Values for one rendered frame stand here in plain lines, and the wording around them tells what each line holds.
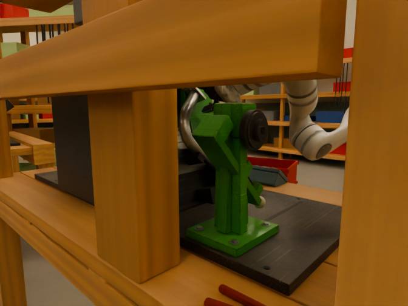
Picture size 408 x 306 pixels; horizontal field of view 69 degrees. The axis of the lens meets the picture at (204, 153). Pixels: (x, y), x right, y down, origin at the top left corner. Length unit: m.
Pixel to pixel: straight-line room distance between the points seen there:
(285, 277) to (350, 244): 0.25
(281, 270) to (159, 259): 0.20
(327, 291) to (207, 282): 0.19
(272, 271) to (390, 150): 0.33
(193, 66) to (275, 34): 0.08
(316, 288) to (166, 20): 0.44
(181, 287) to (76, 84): 0.35
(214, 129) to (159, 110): 0.10
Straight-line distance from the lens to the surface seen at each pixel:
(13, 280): 1.59
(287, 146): 6.67
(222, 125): 0.51
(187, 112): 0.80
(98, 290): 0.68
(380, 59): 0.26
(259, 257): 0.56
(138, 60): 0.35
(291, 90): 0.70
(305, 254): 0.59
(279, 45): 0.23
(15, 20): 3.95
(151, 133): 0.47
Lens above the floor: 1.16
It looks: 9 degrees down
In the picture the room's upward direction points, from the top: straight up
